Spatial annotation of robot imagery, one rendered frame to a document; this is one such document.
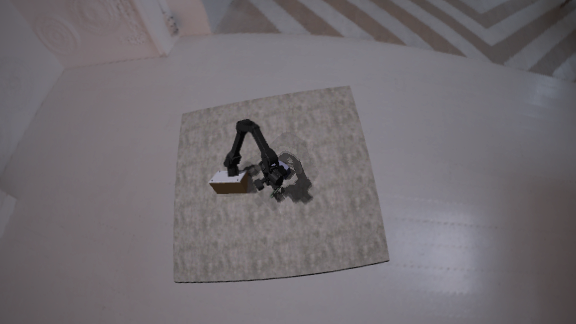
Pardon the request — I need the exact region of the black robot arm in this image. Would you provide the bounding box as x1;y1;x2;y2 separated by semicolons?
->
224;119;284;190

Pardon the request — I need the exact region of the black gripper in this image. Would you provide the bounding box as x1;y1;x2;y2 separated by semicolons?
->
253;165;287;191

